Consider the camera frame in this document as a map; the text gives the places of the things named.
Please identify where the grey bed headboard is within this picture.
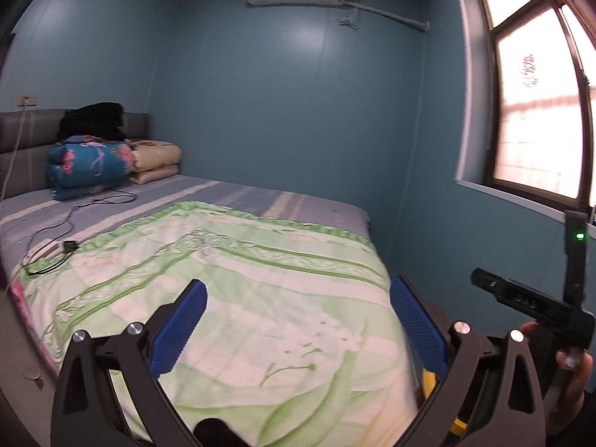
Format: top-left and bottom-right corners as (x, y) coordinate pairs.
(0, 108), (152, 199)

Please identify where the bed with striped sheet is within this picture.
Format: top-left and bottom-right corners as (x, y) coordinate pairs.
(0, 174), (374, 447)

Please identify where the yellow rim trash bin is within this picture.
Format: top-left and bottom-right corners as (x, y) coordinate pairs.
(421, 368), (468, 439)

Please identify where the black charger cable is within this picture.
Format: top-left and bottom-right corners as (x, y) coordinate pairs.
(20, 187), (139, 277)

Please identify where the window with brown frame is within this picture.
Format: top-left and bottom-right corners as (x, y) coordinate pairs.
(456, 0), (595, 220)

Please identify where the beige folded blanket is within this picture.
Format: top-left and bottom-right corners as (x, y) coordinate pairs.
(129, 140), (182, 185)

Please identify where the green floral quilt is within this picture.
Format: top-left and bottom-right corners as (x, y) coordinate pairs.
(13, 201), (417, 446)

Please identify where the black clothing pile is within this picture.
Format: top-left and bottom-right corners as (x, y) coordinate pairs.
(57, 102), (126, 142)

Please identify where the wall power outlet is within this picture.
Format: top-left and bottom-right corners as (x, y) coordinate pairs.
(17, 95), (37, 107)

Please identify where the blue floral folded blanket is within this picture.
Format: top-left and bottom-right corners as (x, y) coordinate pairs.
(47, 136), (133, 201)

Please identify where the person right hand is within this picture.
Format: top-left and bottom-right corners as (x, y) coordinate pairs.
(520, 322), (595, 446)

